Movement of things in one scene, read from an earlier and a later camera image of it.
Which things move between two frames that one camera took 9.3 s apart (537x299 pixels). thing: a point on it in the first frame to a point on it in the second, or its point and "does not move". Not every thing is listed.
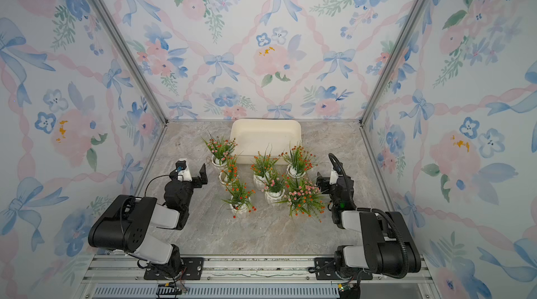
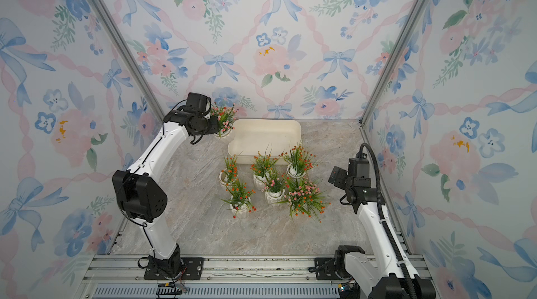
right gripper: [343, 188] to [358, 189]
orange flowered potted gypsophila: [230, 177] does not move
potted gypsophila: [262, 165] does not move
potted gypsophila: [298, 161] does not move
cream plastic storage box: [275, 136] does not move
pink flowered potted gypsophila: [219, 149] to [226, 117]
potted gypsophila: [240, 201] does not move
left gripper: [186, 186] to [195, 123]
